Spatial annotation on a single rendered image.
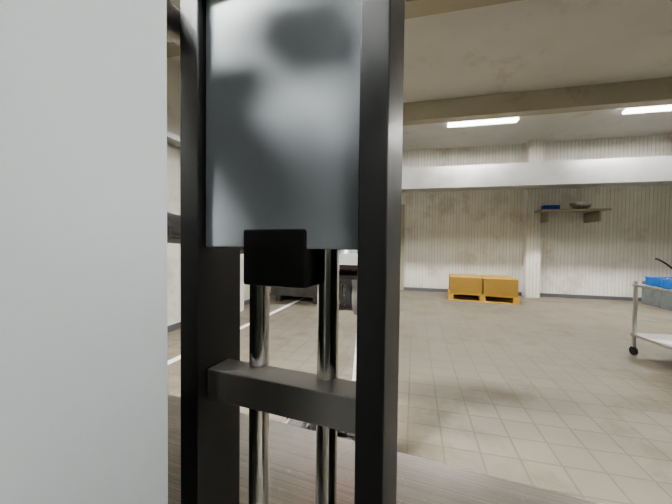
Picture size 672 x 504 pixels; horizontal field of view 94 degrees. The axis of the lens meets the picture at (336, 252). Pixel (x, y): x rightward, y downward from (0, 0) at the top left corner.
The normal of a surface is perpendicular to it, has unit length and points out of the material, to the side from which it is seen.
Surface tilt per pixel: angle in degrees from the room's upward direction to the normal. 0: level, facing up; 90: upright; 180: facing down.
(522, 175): 90
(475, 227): 90
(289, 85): 90
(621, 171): 90
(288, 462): 0
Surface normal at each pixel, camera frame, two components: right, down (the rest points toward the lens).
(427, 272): -0.25, 0.02
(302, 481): 0.01, -1.00
